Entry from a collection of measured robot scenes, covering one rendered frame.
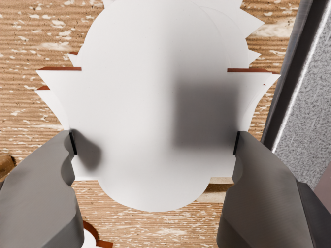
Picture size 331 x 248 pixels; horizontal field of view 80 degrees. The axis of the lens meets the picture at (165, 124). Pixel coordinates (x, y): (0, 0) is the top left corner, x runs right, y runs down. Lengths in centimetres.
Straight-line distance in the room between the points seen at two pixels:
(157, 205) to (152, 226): 16
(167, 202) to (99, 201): 15
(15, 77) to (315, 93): 31
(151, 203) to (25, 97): 16
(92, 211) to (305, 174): 29
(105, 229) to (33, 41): 25
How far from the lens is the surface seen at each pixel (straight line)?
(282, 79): 25
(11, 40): 23
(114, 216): 31
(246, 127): 17
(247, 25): 19
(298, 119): 28
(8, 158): 28
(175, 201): 16
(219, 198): 25
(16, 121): 26
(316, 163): 33
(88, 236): 34
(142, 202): 16
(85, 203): 30
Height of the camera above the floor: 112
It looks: 62 degrees down
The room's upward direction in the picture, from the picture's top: 179 degrees clockwise
